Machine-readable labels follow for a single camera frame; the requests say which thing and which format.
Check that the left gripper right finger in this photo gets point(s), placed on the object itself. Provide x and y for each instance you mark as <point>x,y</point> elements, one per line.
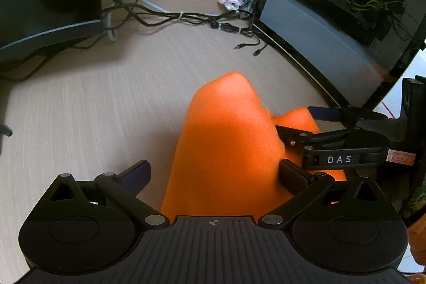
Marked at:
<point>306,190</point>

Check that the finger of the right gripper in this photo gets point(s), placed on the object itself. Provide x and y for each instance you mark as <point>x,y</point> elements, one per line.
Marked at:
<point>348,116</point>
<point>345,139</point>

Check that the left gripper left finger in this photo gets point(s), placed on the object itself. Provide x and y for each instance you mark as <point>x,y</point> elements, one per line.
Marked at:
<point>123,189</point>

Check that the orange pumpkin costume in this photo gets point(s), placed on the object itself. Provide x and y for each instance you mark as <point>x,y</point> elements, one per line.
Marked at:
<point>226,162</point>

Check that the glass-sided computer case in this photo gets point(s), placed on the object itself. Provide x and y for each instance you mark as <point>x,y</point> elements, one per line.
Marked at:
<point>355,50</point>

